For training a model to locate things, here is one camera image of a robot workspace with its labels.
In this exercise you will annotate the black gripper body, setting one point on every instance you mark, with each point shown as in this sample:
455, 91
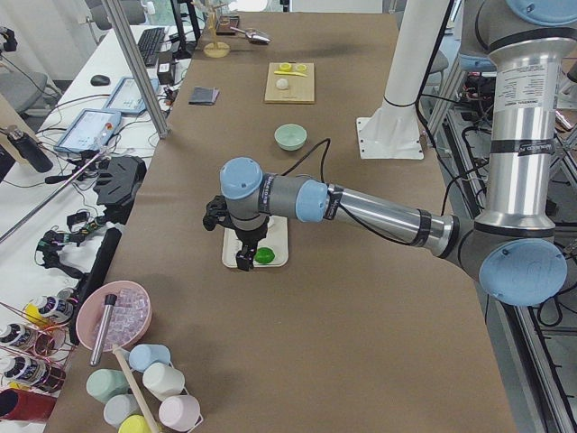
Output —
249, 235

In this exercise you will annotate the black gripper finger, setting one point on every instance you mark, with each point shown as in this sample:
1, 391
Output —
243, 261
252, 252

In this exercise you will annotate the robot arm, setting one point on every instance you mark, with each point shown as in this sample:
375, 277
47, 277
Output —
508, 248

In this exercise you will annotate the mint green bowl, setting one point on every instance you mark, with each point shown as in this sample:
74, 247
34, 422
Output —
290, 137

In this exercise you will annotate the pink bowl with ice cubes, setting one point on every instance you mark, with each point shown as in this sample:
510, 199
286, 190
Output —
131, 315

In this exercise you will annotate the green lime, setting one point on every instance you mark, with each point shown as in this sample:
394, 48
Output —
264, 255

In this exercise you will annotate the white rectangular tray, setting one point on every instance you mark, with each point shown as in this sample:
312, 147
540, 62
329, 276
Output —
276, 240

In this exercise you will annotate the black controller device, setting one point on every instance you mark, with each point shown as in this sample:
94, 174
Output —
117, 184

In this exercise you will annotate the grey folded cloth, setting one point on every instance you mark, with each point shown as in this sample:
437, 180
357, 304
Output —
204, 96

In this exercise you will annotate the metal tube with black cap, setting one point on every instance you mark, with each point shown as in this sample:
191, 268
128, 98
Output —
110, 300

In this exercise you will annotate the light blue cup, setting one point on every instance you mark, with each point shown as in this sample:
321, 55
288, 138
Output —
142, 356

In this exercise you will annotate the blue tablet far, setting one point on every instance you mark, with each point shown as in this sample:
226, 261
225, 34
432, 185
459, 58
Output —
126, 98

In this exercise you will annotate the blue tablet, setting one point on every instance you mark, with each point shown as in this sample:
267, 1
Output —
126, 98
90, 131

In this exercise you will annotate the white cup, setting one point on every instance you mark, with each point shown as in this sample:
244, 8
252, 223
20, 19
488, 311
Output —
163, 381

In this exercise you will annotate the wooden cutting board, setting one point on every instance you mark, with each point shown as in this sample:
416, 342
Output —
301, 90

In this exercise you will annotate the blue tablet near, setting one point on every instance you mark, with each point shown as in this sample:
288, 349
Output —
90, 131

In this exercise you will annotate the yellow plastic knife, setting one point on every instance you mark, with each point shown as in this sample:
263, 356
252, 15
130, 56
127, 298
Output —
290, 73

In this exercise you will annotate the wooden stand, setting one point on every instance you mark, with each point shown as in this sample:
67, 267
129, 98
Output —
215, 49

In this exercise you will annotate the pink cup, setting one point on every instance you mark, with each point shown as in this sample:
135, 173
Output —
181, 413

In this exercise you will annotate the black computer mouse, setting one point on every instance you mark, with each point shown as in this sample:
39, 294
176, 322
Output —
100, 80

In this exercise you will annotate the metal scoop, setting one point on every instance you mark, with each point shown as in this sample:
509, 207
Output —
253, 36

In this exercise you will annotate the black keyboard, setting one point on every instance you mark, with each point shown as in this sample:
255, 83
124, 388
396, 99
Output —
149, 45

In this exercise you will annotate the mint green cup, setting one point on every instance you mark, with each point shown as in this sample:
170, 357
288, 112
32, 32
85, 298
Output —
104, 384

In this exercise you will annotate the grey cup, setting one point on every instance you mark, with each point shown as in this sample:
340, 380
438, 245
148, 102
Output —
119, 408

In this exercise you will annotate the yellow-green cup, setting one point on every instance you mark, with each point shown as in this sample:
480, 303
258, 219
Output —
134, 424

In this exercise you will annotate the red cylinder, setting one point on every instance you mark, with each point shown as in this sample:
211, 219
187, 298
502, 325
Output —
21, 405

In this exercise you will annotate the aluminium frame post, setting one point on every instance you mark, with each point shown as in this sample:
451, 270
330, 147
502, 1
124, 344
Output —
128, 45

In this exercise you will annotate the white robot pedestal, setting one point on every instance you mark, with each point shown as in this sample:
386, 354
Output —
392, 132

